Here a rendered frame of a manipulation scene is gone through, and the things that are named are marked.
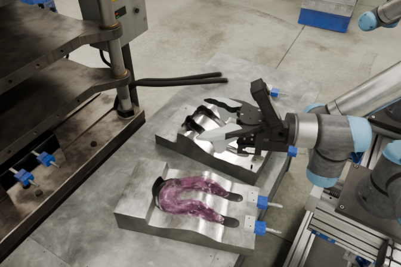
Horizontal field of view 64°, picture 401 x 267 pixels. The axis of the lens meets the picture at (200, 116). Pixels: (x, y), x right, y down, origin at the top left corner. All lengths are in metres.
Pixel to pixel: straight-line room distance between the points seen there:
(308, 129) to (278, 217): 1.64
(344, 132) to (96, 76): 1.19
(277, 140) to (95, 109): 1.28
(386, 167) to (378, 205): 0.14
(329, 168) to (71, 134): 1.28
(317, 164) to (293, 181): 1.71
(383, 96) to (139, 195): 0.86
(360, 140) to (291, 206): 1.67
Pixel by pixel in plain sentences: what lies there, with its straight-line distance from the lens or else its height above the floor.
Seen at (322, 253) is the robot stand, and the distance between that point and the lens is 2.00.
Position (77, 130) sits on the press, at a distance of 1.74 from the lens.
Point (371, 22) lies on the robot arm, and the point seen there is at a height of 1.35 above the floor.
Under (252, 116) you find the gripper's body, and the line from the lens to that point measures 0.69.
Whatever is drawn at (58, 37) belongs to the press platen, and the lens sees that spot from 1.45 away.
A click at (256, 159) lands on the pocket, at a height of 0.86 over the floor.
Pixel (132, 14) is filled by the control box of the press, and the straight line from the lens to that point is 1.76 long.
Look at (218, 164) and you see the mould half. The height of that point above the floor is 0.84.
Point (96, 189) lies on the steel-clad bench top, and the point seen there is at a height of 0.80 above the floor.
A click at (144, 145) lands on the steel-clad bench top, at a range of 1.55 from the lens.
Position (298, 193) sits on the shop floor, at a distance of 2.44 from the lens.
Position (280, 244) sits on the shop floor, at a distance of 2.20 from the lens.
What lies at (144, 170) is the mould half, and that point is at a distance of 1.31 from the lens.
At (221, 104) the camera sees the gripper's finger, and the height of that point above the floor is 1.45.
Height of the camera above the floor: 1.92
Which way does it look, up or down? 42 degrees down
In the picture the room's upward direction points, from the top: straight up
